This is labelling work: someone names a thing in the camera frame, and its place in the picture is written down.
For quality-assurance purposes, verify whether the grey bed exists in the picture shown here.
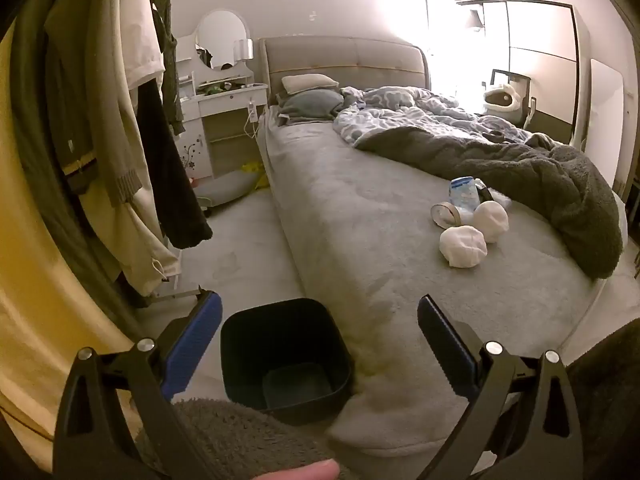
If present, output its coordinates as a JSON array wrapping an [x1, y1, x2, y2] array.
[[255, 35, 626, 461]]

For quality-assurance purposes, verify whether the white wardrobe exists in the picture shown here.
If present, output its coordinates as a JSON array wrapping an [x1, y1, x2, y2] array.
[[455, 0, 587, 146]]

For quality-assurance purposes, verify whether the beige hoodie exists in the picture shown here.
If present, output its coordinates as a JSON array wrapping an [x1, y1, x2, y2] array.
[[80, 110, 182, 297]]

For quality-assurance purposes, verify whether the beige pillow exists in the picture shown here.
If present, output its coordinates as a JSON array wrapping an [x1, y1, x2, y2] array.
[[281, 74, 340, 95]]

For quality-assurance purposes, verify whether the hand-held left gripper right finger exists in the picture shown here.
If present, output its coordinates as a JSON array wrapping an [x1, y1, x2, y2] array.
[[415, 294, 586, 480]]

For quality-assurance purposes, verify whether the black hanging garment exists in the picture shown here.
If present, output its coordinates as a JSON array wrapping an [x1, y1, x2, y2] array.
[[137, 79, 214, 250]]

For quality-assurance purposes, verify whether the grey-blue pillow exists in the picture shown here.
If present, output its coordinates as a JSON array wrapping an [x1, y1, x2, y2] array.
[[276, 89, 346, 122]]

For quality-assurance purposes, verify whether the person's left hand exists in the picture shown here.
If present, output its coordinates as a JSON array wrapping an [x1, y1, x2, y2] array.
[[259, 459, 342, 480]]

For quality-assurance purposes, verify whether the green knitted garment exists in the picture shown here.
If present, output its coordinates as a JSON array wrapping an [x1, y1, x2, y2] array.
[[151, 0, 187, 137]]

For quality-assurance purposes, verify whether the blue patterned duvet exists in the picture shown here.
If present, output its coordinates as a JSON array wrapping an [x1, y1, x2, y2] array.
[[332, 85, 538, 150]]

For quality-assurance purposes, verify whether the white clothes rack base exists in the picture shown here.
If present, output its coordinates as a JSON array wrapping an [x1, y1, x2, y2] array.
[[150, 284, 217, 307]]

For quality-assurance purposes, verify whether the olive knit sweater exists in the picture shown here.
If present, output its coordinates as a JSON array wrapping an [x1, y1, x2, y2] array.
[[44, 0, 147, 209]]

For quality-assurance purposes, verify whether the yellow curtain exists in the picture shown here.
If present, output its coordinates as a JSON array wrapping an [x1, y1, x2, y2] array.
[[0, 25, 168, 466]]

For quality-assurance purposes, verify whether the white shirt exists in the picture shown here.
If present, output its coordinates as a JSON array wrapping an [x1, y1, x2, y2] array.
[[119, 0, 167, 92]]

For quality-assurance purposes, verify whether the olive jacket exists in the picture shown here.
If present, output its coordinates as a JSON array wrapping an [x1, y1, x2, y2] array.
[[14, 0, 128, 311]]

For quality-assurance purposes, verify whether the grey fleece garment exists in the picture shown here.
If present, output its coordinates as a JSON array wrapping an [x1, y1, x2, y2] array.
[[134, 397, 362, 480]]

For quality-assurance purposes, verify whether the oval mirror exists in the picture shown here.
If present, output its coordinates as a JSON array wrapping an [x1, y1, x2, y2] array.
[[195, 9, 251, 70]]

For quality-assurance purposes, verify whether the black plastic waste bin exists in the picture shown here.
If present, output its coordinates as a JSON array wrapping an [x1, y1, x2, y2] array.
[[220, 298, 355, 426]]

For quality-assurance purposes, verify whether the yellow bag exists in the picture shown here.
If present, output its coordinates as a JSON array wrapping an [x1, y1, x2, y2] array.
[[242, 160, 270, 190]]

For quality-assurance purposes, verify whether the tape roll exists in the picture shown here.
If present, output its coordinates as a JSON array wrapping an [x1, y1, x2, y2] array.
[[430, 202, 464, 230]]

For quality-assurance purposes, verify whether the dark grey fleece blanket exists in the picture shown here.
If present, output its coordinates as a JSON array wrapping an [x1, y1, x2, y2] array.
[[355, 127, 624, 281]]

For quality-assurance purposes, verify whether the grey cushion stool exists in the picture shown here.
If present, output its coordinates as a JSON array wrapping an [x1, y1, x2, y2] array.
[[192, 170, 257, 209]]

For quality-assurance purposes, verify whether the white charger cable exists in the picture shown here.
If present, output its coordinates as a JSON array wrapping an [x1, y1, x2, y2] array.
[[243, 100, 262, 140]]

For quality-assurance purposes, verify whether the white dressing table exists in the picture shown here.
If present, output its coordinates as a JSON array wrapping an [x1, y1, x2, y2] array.
[[176, 35, 269, 182]]

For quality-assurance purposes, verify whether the white board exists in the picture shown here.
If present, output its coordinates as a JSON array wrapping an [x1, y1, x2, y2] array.
[[581, 57, 627, 192]]

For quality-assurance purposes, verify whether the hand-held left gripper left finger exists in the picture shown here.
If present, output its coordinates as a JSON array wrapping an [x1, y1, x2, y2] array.
[[52, 285, 224, 480]]

